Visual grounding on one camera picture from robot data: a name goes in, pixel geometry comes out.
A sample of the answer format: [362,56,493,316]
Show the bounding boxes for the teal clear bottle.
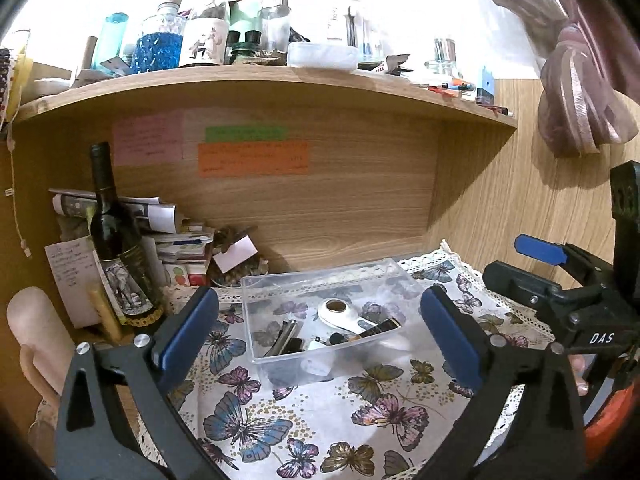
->
[92,12,130,68]

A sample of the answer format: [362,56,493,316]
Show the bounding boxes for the pink sticky note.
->
[112,112,185,167]

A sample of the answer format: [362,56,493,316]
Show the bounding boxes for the round glass object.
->
[27,400,58,461]

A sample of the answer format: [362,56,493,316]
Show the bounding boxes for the tall bottle with white label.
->
[179,0,233,67]

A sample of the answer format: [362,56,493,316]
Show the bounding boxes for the orange sticky note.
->
[197,141,311,177]

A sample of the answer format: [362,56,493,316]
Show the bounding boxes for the blister pack of tools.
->
[327,0,386,61]

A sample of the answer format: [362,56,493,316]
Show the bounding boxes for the green sticky note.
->
[205,126,289,142]

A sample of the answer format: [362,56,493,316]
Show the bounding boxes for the small glass jar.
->
[425,37,461,78]

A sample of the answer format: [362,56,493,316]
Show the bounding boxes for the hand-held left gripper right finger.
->
[420,285,586,480]

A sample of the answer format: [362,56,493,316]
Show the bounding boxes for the butterfly print tablecloth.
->
[135,240,556,480]

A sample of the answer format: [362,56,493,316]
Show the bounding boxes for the small black binoculars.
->
[226,29,264,65]

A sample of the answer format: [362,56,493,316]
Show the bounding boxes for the bowl of dried bits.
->
[207,226,268,288]

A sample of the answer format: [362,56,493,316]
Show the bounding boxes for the metal nail clipper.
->
[263,320,301,358]

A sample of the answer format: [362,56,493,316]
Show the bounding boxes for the red and white carton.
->
[167,262,208,287]

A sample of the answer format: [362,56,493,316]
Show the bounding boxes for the mauve tied curtain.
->
[460,0,640,158]

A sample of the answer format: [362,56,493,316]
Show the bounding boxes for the translucent white box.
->
[286,41,360,71]

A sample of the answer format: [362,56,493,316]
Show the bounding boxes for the clear plastic container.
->
[241,258,426,386]

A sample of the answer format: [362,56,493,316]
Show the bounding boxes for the glass bottle with blue beads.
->
[131,0,188,75]

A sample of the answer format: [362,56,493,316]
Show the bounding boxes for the handwritten paper note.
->
[44,240,103,328]

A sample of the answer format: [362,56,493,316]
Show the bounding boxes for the mint green bottle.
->
[230,0,263,36]

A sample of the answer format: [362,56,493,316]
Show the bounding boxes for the small cardboard box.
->
[25,62,73,96]

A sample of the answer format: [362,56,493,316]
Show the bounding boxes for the person's right hand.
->
[569,355,595,397]

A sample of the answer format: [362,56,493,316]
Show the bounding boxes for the bunch of pens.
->
[427,77,476,98]

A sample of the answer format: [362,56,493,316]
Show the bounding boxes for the white hanging cord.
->
[5,130,33,258]

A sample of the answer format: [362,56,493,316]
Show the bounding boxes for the clear glass jar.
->
[260,0,292,56]

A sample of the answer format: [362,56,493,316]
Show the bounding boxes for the pale pink card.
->
[212,237,258,272]

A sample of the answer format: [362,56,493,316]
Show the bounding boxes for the lace ribbon spool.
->
[0,30,33,126]

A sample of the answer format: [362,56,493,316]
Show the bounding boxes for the cardboard tube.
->
[75,36,98,78]

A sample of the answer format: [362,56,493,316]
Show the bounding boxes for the blue and black gadget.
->
[476,66,496,106]

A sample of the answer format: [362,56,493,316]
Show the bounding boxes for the yellow candle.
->
[89,287,123,343]

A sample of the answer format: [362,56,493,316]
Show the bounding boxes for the stack of booklets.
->
[150,227,216,263]

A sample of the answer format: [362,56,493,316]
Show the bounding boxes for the wooden shelf unit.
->
[0,65,518,411]

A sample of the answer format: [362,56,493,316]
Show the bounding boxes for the rolled magazine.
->
[48,188,181,233]

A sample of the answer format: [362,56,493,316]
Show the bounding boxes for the white handheld massager device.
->
[317,297,381,336]

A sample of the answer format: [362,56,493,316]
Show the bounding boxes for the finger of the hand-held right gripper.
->
[482,260,569,329]
[514,233,624,297]

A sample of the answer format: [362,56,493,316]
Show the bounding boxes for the dark wine bottle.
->
[89,141,166,326]

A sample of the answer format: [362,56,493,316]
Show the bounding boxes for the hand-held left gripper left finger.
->
[55,285,221,480]

